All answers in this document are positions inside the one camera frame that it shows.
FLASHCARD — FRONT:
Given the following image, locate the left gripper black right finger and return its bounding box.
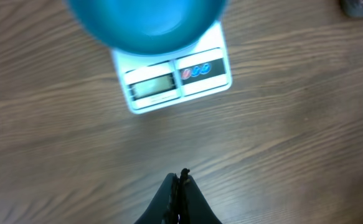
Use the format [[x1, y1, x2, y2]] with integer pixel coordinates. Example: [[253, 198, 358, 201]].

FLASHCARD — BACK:
[[178, 168, 222, 224]]

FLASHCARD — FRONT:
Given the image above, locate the blue bowl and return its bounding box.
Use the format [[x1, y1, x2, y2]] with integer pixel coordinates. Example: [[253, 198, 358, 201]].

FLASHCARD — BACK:
[[67, 0, 227, 55]]

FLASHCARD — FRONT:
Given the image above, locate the white digital kitchen scale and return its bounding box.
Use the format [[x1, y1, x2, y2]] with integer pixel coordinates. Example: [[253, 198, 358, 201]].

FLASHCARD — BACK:
[[111, 21, 232, 114]]

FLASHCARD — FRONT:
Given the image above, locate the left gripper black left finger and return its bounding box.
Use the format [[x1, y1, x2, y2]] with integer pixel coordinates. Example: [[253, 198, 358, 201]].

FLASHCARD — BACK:
[[134, 173, 179, 224]]

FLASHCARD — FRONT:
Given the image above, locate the clear plastic container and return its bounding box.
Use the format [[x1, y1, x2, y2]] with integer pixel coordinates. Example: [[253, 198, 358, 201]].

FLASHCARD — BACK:
[[340, 0, 363, 17]]

